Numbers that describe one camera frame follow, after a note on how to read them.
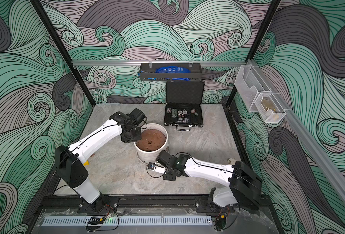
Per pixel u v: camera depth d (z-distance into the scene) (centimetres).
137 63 95
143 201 75
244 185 41
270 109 64
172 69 92
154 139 85
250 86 77
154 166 68
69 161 42
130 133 66
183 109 117
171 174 67
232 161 87
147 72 92
